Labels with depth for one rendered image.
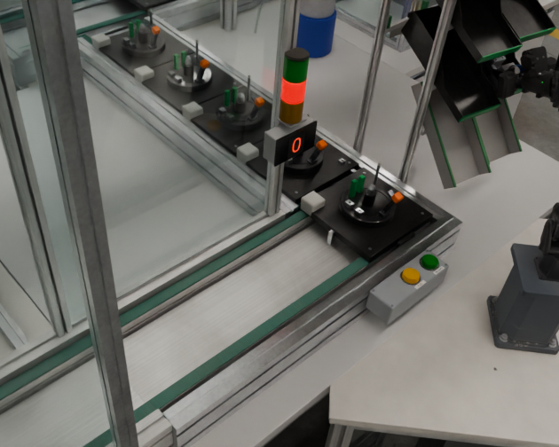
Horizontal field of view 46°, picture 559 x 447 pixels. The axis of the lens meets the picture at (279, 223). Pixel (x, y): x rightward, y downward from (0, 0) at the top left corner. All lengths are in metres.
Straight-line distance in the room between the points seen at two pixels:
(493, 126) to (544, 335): 0.62
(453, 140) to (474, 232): 0.26
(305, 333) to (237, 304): 0.18
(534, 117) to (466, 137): 2.29
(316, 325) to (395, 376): 0.22
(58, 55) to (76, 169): 0.12
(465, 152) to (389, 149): 0.33
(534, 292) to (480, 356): 0.21
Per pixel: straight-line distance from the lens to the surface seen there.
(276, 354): 1.36
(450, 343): 1.59
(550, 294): 1.50
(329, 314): 1.44
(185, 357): 1.41
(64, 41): 0.60
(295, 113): 1.41
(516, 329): 1.59
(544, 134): 3.99
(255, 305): 1.49
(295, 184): 1.71
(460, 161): 1.81
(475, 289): 1.72
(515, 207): 2.00
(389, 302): 1.49
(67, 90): 0.63
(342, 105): 2.23
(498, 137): 1.94
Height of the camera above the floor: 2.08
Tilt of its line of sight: 44 degrees down
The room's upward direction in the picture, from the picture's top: 6 degrees clockwise
